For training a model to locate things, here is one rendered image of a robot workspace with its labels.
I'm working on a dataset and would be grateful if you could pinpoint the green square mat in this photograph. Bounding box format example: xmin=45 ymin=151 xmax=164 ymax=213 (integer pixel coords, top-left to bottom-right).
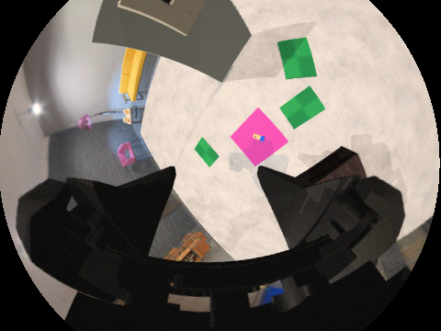
xmin=195 ymin=136 xmax=220 ymax=166

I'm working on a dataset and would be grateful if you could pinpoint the green flat strip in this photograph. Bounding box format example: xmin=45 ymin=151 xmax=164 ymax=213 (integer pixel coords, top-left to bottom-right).
xmin=277 ymin=37 xmax=317 ymax=80

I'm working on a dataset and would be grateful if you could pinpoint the pink flat square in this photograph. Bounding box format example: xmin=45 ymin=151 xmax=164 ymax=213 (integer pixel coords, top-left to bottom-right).
xmin=231 ymin=108 xmax=288 ymax=166

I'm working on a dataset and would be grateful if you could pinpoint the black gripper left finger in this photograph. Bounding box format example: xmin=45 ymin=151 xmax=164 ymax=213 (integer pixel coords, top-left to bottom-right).
xmin=66 ymin=166 xmax=176 ymax=256

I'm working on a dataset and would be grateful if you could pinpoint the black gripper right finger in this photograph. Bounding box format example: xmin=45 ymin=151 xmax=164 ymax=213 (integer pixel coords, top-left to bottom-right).
xmin=257 ymin=165 xmax=360 ymax=249

